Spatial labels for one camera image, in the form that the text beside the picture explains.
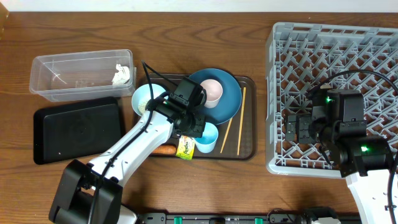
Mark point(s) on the small light blue cup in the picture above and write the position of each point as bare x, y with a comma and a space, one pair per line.
207, 142

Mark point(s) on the long wooden chopstick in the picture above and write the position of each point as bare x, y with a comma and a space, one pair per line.
241, 120

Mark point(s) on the orange carrot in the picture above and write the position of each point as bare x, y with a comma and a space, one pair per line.
165, 150

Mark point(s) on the light blue bowl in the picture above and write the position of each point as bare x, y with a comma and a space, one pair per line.
142, 96

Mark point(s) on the short wooden chopstick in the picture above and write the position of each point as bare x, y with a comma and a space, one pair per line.
226, 135

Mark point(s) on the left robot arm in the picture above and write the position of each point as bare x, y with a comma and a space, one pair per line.
92, 192

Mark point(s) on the white napkin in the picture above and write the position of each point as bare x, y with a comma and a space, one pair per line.
122, 75

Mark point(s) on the clear plastic bin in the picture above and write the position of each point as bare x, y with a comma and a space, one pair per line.
81, 75

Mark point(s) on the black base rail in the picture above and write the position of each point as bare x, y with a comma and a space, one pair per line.
163, 218

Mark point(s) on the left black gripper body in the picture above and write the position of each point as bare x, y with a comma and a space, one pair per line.
194, 127

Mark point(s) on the black plastic bin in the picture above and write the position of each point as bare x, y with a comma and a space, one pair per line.
76, 130

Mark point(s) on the dark brown serving tray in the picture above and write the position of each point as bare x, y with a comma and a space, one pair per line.
249, 133

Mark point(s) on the large blue plate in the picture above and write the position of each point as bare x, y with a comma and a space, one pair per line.
230, 101

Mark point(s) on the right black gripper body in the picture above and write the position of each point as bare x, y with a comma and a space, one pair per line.
310, 131

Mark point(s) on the pink plastic cup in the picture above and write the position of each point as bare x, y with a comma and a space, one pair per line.
214, 91

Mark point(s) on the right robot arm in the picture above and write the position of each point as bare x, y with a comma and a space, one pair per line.
337, 125

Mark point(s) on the grey dishwasher rack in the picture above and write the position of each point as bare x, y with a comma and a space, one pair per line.
300, 56

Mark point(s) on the yellow green snack wrapper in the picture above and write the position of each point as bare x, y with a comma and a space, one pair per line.
186, 147

